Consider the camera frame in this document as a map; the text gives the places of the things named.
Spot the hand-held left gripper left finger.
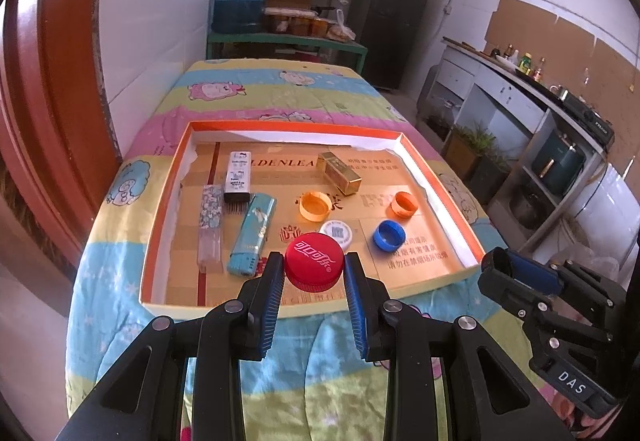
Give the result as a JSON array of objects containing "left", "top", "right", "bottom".
[{"left": 55, "top": 251, "right": 287, "bottom": 441}]

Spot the blue bottle cap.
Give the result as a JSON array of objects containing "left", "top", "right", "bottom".
[{"left": 372, "top": 220, "right": 407, "bottom": 253}]

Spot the row of food containers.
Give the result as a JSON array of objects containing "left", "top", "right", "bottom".
[{"left": 265, "top": 7, "right": 331, "bottom": 37}]

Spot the potted plant in dark planter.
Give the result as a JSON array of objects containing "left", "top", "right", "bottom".
[{"left": 467, "top": 148, "right": 511, "bottom": 204}]

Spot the teal lighter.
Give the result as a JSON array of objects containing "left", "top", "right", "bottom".
[{"left": 226, "top": 194, "right": 277, "bottom": 278}]

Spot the clear glitter lighter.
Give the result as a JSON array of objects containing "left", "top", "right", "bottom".
[{"left": 196, "top": 185, "right": 224, "bottom": 272}]

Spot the printed cartoon blanket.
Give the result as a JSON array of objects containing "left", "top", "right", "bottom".
[{"left": 65, "top": 58, "right": 566, "bottom": 441}]

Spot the yellow-orange bottle cap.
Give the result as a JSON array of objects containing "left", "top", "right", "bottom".
[{"left": 299, "top": 191, "right": 332, "bottom": 222}]

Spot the black gas stove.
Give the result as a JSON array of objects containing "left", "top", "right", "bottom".
[{"left": 557, "top": 90, "right": 616, "bottom": 147}]

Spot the shallow yellow orange cardboard box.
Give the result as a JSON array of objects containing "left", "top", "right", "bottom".
[{"left": 137, "top": 120, "right": 487, "bottom": 319}]

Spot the gold lighter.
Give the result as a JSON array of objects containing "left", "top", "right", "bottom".
[{"left": 318, "top": 151, "right": 363, "bottom": 197}]

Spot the grey refrigerator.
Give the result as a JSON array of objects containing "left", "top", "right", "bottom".
[{"left": 347, "top": 0, "right": 437, "bottom": 92}]

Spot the red-brown wooden door frame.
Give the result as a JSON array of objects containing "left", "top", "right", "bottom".
[{"left": 0, "top": 0, "right": 123, "bottom": 272}]

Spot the steel pot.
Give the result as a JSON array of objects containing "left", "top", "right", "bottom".
[{"left": 509, "top": 191, "right": 543, "bottom": 229}]

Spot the teal air fryer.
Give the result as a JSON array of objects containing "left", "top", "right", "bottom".
[{"left": 531, "top": 128, "right": 586, "bottom": 194}]

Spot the green table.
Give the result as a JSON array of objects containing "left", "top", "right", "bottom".
[{"left": 206, "top": 31, "right": 369, "bottom": 72}]

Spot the printed brown cardboard liner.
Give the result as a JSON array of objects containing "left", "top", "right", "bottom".
[{"left": 165, "top": 141, "right": 468, "bottom": 307}]

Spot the white bottle cap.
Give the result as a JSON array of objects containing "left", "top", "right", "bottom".
[{"left": 320, "top": 220, "right": 355, "bottom": 249}]

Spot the red bottle cap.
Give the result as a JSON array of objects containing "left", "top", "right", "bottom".
[{"left": 284, "top": 231, "right": 346, "bottom": 292}]

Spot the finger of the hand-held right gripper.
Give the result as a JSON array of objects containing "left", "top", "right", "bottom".
[
  {"left": 477, "top": 271, "right": 618, "bottom": 362},
  {"left": 479, "top": 247, "right": 628, "bottom": 309}
]

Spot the orange bottle cap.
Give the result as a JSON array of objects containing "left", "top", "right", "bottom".
[{"left": 390, "top": 191, "right": 418, "bottom": 218}]

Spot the cardboard sheet on wall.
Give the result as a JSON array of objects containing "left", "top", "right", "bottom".
[{"left": 484, "top": 0, "right": 640, "bottom": 97}]

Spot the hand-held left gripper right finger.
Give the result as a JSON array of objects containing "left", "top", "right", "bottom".
[{"left": 342, "top": 253, "right": 566, "bottom": 441}]

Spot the white cartoon cat lighter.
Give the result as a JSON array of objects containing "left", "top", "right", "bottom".
[{"left": 223, "top": 150, "right": 252, "bottom": 204}]

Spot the white kitchen counter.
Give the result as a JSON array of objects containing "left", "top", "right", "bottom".
[{"left": 417, "top": 38, "right": 640, "bottom": 272}]

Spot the potted plant in brown planter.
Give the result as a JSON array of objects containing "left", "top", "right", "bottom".
[{"left": 444, "top": 124, "right": 496, "bottom": 182}]

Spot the plastic bag of food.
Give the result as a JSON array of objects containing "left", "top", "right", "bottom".
[{"left": 327, "top": 10, "right": 357, "bottom": 42}]

